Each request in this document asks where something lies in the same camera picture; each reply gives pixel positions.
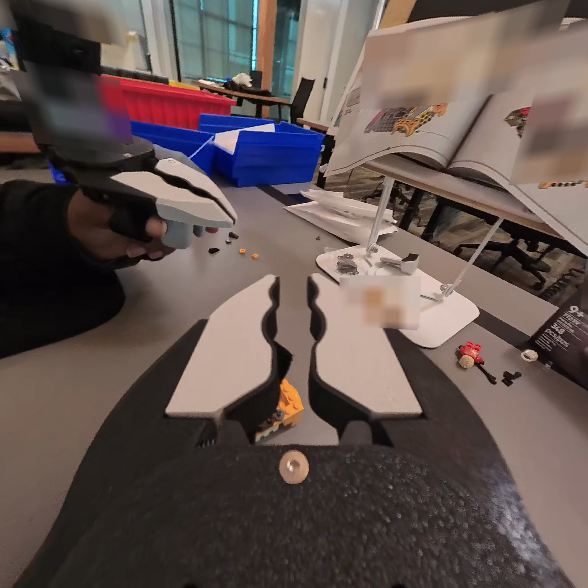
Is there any person's left hand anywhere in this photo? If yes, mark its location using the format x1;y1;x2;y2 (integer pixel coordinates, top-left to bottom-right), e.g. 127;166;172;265
68;188;177;263

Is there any white paper sheet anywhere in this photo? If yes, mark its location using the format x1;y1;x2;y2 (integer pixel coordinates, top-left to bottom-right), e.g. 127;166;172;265
214;122;277;150

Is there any black office chair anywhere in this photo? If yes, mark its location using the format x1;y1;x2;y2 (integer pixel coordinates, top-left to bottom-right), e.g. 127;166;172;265
455;220;553;288
289;77;317;125

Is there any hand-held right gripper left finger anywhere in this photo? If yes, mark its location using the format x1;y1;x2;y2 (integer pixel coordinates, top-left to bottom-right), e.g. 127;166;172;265
164;274;294;444

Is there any loose grey black-edged part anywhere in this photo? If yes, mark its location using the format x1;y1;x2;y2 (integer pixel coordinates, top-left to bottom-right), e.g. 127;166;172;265
380;253;421;275

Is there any lego instruction booklet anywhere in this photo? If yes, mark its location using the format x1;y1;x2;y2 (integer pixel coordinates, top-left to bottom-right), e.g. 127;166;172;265
324;16;588;258

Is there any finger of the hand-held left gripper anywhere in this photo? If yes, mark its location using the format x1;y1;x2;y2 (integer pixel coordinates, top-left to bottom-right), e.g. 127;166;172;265
155;157;238;227
111;170;233;229

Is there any red plastic bin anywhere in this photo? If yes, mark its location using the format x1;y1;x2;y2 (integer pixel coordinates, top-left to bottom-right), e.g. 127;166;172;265
101;73;237;132

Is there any orange black lego car chassis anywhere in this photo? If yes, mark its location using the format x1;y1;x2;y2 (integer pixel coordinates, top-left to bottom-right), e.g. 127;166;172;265
255;378;305;444

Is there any white book stand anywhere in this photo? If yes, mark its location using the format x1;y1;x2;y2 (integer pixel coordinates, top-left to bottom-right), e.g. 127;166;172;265
316;177;504;348

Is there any red lego minifigure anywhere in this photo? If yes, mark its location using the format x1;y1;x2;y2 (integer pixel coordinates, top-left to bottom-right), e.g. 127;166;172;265
456;341;488;369

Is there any blue plastic bin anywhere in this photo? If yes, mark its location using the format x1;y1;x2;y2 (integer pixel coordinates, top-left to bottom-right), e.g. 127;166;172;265
198;113;277;134
48;160;76;185
131;120;216;178
213;122;325;188

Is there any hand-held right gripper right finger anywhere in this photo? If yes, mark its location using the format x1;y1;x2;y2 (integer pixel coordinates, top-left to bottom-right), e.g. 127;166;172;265
307;274;423;444

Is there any clear bag of screws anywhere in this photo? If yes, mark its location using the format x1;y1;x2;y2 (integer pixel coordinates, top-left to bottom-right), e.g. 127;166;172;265
335;253;364;277

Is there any black lego set box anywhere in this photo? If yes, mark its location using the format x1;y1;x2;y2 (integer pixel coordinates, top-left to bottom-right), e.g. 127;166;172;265
528;289;588;391

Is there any person's left forearm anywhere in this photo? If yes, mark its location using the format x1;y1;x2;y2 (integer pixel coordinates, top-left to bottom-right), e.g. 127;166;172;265
0;179;127;360

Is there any black coiled cable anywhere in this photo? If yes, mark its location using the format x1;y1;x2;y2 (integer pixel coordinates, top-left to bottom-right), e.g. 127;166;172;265
543;268;588;300

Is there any brown wooden desk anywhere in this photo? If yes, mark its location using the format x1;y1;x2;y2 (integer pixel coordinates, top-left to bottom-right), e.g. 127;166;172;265
198;79;293;119

